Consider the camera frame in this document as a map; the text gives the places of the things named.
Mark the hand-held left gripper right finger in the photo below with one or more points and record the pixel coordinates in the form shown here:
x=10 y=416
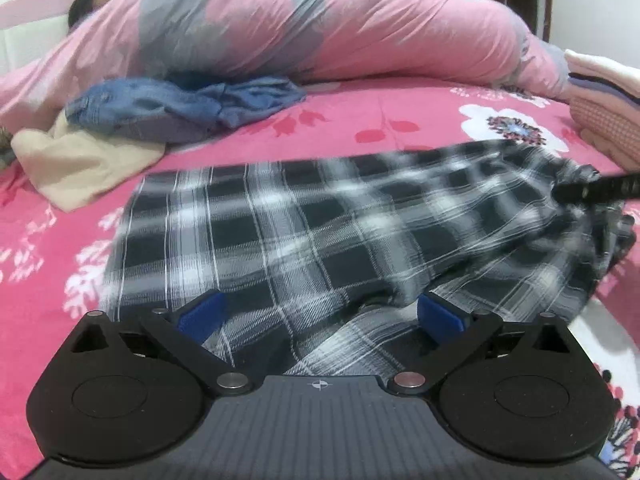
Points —
x=440 y=317

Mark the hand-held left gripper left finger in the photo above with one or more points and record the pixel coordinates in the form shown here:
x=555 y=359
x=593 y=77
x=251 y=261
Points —
x=202 y=312

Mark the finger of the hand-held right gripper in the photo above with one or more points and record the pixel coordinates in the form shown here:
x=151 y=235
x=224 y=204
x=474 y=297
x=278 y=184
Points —
x=600 y=190
x=617 y=235

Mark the black white plaid shirt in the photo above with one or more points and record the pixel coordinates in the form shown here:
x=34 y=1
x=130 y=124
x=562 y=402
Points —
x=320 y=230

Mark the stack of folded clothes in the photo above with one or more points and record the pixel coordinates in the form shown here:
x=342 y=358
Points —
x=607 y=110

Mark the pink floral bed blanket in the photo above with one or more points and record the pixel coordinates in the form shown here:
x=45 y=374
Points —
x=60 y=260

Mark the lavender grey garment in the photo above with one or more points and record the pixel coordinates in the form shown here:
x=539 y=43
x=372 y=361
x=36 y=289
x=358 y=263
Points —
x=170 y=130

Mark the cream cloth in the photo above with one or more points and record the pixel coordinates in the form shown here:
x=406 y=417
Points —
x=85 y=165

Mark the blue denim jeans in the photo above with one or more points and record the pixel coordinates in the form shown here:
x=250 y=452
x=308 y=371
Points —
x=130 y=102

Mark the green patterned pillow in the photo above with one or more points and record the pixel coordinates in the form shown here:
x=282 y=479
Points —
x=5 y=147

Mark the pink grey duvet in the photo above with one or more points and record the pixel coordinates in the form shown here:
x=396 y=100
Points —
x=300 y=20

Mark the pink white headboard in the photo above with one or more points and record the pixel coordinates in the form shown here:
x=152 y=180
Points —
x=30 y=35

